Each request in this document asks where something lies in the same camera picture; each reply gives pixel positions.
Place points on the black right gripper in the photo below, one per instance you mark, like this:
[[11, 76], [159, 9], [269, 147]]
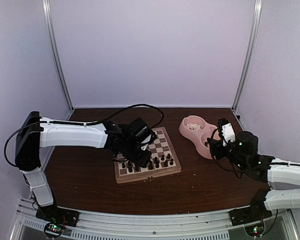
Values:
[[215, 147]]

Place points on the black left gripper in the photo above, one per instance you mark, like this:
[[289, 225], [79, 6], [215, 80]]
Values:
[[144, 160]]

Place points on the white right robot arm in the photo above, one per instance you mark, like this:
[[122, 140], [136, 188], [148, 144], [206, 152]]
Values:
[[282, 176]]

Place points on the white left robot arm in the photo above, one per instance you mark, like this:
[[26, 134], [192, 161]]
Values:
[[40, 132]]

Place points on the wooden chess board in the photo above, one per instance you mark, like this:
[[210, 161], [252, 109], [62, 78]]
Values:
[[162, 145]]

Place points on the white chess pieces pile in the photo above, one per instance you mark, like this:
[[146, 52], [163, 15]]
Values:
[[193, 126]]

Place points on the pink double bowl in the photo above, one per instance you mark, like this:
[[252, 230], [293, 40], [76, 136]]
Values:
[[198, 138]]

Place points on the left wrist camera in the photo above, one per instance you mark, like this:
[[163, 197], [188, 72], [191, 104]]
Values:
[[144, 146]]

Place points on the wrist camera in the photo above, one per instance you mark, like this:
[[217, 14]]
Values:
[[144, 146], [226, 131]]

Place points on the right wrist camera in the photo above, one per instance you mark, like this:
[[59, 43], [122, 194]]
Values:
[[226, 131]]

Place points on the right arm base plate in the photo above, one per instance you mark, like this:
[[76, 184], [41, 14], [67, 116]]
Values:
[[246, 215]]

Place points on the front aluminium rail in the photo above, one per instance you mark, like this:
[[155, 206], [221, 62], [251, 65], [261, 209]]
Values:
[[213, 225]]

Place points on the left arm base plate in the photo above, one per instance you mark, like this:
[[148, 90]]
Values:
[[57, 215]]

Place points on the right aluminium frame post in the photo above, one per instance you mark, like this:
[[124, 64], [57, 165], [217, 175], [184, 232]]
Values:
[[254, 30]]

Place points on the aluminium frame post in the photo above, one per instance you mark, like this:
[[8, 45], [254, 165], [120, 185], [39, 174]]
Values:
[[55, 53], [254, 30]]

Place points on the left aluminium frame post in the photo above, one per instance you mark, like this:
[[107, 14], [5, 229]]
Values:
[[55, 53]]

